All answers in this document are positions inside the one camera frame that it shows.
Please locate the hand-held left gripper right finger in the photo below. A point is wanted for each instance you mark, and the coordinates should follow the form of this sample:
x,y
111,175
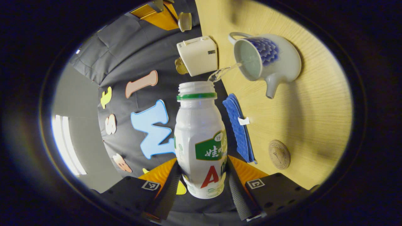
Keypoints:
x,y
238,197

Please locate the ceiling light panel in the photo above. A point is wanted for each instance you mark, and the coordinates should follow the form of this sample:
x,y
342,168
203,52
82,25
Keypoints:
x,y
66,144

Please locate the round wooden coaster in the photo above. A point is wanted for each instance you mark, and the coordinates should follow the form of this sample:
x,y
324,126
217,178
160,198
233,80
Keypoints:
x,y
279,154

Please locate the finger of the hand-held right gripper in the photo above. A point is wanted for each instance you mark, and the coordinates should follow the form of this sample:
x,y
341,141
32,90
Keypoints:
x,y
157,17

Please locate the white plastic water bottle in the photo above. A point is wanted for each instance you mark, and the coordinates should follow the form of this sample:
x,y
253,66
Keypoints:
x,y
198,125

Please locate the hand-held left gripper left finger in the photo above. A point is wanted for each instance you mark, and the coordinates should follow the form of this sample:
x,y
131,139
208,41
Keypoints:
x,y
168,194

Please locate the white toaster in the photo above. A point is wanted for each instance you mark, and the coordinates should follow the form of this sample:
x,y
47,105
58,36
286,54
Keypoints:
x,y
198,56

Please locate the toasted bread slice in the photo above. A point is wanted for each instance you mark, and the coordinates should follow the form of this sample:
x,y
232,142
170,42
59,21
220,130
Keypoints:
x,y
182,70
179,62

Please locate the white blue-patterned teacup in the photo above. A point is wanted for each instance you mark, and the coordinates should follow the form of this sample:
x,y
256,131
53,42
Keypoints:
x,y
282,62

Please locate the blue folded towel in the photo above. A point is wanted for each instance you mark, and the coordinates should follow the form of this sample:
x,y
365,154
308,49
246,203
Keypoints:
x,y
237,125

